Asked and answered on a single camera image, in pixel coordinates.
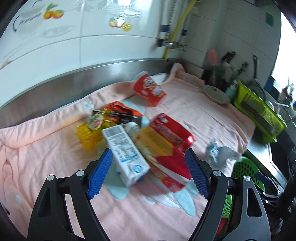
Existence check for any metal water valve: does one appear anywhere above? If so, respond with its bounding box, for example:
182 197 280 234
156 25 188 52

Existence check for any white ceramic plate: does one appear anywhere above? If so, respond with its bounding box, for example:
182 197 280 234
203 85 230 105

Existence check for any black frying pan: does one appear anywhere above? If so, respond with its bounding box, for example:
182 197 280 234
251 55 266 101

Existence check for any black cardboard box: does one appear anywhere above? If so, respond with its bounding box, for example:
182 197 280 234
92 109 142 126

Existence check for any red soda can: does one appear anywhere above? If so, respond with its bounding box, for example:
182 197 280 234
149 113 195 153

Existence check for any teal soap bottle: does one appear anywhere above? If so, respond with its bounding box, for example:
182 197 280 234
225 79 238 101

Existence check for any pink airplane towel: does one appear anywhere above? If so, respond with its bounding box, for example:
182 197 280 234
1 64 255 240

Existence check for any blue cup on windowsill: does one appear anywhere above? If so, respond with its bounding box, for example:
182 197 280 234
264 75 275 93

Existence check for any yellow plastic wrapper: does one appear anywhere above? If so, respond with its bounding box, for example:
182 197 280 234
76 109 117 153

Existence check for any lime green dish rack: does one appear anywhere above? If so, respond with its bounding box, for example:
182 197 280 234
234 82 287 144

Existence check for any clear plastic wrapper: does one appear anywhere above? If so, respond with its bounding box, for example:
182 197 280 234
205 139 242 171

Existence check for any white milk carton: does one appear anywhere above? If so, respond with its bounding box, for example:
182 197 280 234
102 125 151 187

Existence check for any pink bottle brush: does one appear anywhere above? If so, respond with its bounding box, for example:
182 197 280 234
208 49 217 67

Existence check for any yellow gas hose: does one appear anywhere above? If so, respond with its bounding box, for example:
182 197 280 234
162 0 198 61

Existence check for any red lion snack cup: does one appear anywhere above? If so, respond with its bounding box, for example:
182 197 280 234
133 71 167 106

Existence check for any red plastic stool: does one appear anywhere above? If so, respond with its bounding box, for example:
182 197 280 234
216 218 228 235

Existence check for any orange snack wrapper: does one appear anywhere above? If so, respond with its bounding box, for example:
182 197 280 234
102 101 143 116

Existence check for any green mesh trash basket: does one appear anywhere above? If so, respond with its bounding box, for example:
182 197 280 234
222 156 265 218

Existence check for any iced tea bottle red label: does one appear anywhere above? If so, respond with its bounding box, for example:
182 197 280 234
123 122 192 193

